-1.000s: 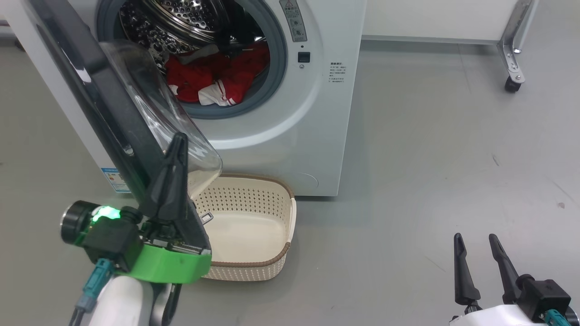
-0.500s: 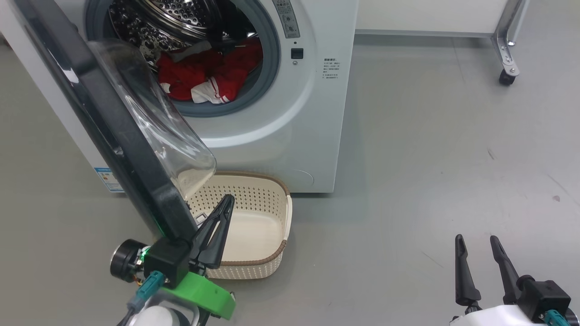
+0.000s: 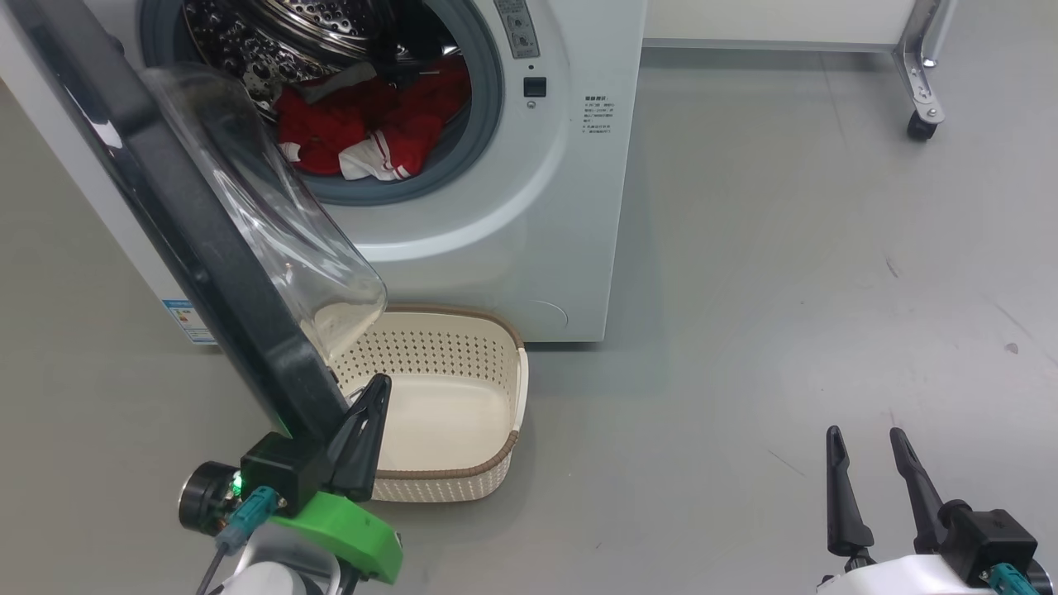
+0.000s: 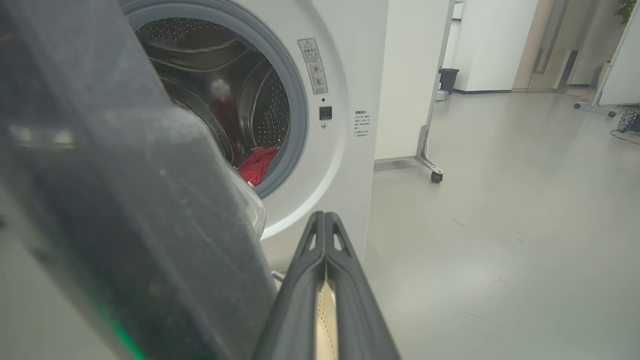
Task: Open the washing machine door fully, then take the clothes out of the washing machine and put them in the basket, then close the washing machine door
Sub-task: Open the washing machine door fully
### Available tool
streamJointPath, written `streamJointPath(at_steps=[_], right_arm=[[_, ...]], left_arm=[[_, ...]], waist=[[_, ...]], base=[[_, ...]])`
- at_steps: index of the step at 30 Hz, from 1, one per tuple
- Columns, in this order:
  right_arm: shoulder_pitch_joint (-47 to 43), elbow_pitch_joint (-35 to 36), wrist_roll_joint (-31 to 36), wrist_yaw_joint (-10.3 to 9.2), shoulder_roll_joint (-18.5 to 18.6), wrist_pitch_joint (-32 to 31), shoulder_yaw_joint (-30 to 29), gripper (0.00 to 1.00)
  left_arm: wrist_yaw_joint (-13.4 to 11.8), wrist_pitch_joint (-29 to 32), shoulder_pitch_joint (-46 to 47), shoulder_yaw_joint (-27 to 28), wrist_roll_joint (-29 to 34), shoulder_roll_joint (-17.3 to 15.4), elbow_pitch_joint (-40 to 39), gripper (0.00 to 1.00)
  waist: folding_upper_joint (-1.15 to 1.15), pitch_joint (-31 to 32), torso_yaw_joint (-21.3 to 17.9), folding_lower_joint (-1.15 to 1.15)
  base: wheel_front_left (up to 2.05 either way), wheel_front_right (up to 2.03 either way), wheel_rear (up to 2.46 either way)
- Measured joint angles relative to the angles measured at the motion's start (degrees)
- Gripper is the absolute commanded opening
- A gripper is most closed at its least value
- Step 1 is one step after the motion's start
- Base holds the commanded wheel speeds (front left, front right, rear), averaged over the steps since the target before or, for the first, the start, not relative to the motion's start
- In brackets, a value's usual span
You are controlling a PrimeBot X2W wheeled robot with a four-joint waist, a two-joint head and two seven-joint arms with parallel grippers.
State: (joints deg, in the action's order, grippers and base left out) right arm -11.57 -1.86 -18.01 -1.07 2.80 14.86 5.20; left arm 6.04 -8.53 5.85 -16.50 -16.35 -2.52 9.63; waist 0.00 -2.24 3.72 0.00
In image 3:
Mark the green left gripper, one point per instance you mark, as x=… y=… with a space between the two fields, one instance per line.
x=355 y=533

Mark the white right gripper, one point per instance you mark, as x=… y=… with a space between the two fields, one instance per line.
x=901 y=578

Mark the dark round washing machine door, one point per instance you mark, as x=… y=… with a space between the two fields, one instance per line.
x=207 y=248

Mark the cream perforated laundry basket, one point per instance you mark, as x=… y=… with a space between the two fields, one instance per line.
x=446 y=421

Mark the white washing machine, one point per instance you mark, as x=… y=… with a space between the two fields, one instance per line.
x=537 y=248

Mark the blue energy label sticker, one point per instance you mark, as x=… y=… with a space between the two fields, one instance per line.
x=192 y=322

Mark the black text warning label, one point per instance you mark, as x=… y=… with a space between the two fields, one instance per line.
x=598 y=114

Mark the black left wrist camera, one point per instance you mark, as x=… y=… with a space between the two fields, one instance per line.
x=281 y=471

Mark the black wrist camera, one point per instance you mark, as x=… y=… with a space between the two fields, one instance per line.
x=281 y=471
x=988 y=537

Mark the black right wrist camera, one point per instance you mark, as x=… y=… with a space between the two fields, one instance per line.
x=988 y=537

